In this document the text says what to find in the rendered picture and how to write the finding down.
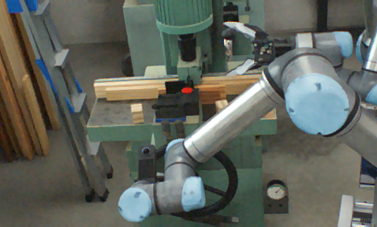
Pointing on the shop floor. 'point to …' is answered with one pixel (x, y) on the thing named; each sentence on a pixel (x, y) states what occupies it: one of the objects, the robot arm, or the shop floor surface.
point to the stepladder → (41, 21)
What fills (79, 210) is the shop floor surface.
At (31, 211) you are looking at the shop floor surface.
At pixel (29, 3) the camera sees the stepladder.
